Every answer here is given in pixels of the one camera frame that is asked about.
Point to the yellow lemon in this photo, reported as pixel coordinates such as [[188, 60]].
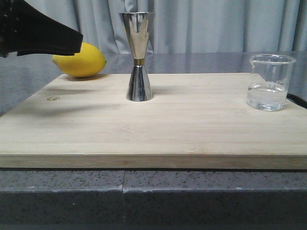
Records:
[[88, 62]]

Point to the wooden cutting board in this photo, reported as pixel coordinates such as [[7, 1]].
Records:
[[194, 121]]

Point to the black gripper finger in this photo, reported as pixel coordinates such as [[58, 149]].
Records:
[[25, 30]]

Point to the clear glass beaker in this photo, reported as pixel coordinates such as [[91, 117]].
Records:
[[269, 81]]

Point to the grey curtain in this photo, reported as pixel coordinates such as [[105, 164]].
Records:
[[189, 26]]

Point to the steel double jigger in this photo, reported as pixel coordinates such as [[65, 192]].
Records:
[[137, 26]]

